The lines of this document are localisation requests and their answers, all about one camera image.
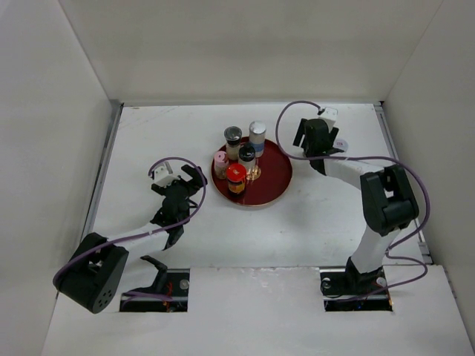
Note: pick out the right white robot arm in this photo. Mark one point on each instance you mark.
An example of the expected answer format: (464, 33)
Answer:
(388, 203)

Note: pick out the pink cap spice jar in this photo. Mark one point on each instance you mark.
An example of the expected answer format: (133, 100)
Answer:
(221, 163)

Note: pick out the metal table rail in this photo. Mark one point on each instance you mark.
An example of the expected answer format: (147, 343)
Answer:
(399, 180)
(102, 168)

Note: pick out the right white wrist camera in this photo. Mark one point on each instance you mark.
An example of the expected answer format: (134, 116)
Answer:
(329, 115)

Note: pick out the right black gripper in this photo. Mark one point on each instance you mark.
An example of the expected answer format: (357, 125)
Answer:
(300, 133)

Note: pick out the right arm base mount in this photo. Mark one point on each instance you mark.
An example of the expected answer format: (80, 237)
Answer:
(347, 291)

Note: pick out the black clear cap grinder jar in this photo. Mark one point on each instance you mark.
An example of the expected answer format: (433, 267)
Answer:
(233, 136)

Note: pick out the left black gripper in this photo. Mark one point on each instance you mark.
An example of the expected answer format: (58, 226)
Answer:
(192, 189)

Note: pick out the red cap sauce jar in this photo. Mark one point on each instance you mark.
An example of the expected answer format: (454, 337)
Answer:
(236, 178)

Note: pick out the left metal table rail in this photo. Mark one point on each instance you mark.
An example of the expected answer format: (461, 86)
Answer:
(102, 168)

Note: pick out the black cap sauce bottle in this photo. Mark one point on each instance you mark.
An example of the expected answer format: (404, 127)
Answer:
(246, 156)

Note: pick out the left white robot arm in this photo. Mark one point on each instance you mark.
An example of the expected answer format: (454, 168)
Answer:
(92, 276)

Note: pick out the red round tray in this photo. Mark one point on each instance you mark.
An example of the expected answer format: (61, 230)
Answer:
(275, 177)

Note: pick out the white cap jar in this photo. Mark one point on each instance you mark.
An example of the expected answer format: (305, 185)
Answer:
(341, 144)

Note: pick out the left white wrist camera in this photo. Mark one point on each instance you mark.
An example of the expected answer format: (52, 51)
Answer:
(162, 175)

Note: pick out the silver cap pepper jar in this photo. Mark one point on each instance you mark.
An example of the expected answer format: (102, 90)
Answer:
(257, 137)

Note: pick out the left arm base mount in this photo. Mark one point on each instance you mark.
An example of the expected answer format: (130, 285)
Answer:
(167, 292)

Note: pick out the right metal table rail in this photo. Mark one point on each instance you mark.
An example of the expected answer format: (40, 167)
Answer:
(399, 180)

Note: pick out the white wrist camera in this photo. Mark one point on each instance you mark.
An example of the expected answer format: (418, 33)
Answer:
(162, 175)
(329, 115)

